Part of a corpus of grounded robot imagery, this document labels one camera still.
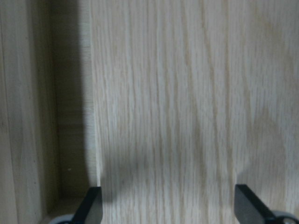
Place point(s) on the light wood cabinet body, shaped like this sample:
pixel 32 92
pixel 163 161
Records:
pixel 47 150

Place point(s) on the light wood drawer front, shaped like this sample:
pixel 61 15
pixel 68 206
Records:
pixel 192 97

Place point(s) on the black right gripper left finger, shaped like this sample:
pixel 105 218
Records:
pixel 90 210

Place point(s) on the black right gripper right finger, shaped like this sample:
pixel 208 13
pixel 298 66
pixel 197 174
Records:
pixel 249 209

